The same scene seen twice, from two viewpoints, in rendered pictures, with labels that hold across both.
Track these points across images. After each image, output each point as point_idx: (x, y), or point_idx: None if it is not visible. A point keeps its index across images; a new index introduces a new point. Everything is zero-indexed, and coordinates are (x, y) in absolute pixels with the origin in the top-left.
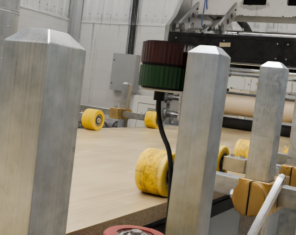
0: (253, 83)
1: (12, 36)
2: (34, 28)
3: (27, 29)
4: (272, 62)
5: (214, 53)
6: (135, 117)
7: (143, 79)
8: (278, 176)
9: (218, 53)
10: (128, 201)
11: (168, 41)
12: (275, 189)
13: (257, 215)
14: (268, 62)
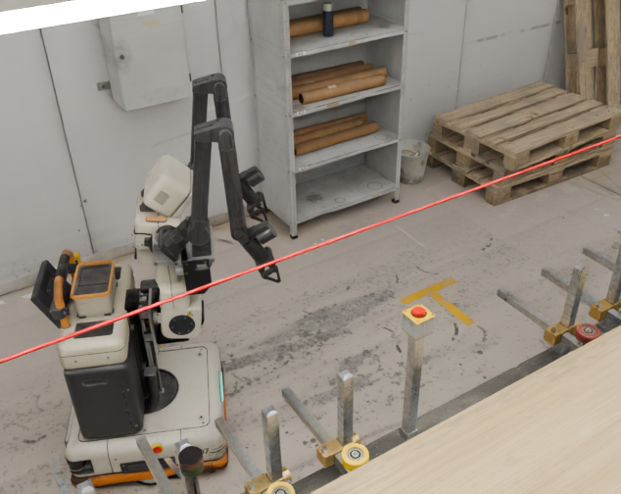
0: None
1: (276, 411)
2: (272, 408)
3: (273, 409)
4: (89, 483)
5: (187, 438)
6: None
7: (204, 465)
8: (167, 457)
9: (186, 437)
10: None
11: (197, 448)
12: (170, 459)
13: (176, 468)
14: (90, 485)
